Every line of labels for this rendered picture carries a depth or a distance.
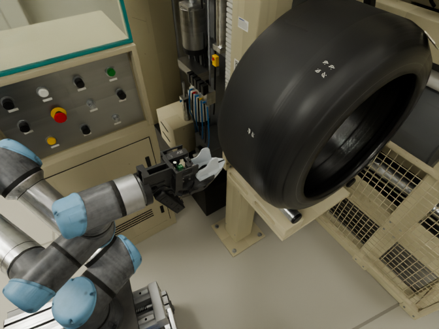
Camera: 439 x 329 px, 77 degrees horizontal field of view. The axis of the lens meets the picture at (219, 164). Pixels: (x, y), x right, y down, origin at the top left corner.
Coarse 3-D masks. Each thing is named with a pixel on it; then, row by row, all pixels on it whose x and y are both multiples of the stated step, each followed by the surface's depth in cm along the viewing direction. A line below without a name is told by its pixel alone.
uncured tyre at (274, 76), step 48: (336, 0) 66; (288, 48) 60; (336, 48) 55; (384, 48) 55; (240, 96) 67; (288, 96) 58; (336, 96) 55; (384, 96) 93; (240, 144) 71; (288, 144) 60; (336, 144) 106; (384, 144) 90; (288, 192) 70
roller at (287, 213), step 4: (284, 212) 94; (288, 212) 93; (292, 212) 92; (296, 212) 92; (288, 216) 93; (292, 216) 92; (296, 216) 92; (300, 216) 92; (292, 220) 92; (296, 220) 92
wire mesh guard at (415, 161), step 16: (416, 160) 98; (384, 176) 112; (416, 176) 101; (432, 176) 95; (416, 192) 103; (336, 208) 145; (368, 208) 127; (384, 224) 122; (368, 240) 136; (384, 256) 130; (432, 256) 109; (416, 272) 119; (432, 288) 115; (432, 304) 118
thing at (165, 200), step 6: (162, 192) 57; (156, 198) 57; (162, 198) 58; (168, 198) 59; (174, 198) 62; (180, 198) 65; (168, 204) 60; (174, 204) 62; (180, 204) 64; (174, 210) 64; (180, 210) 65
